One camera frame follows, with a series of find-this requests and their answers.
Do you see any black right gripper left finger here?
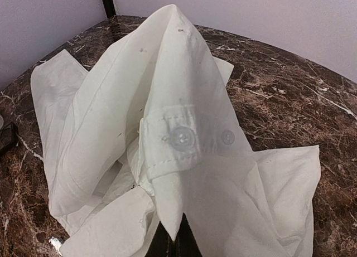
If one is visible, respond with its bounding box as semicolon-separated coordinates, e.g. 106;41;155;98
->
145;222;175;257

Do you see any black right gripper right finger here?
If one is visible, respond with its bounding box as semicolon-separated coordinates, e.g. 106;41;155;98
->
174;214;202;257

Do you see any black left frame post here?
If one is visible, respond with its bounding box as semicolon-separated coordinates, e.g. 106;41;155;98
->
102;0;116;18

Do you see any white button shirt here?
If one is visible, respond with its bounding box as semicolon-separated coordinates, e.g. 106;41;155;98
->
31;4;321;256

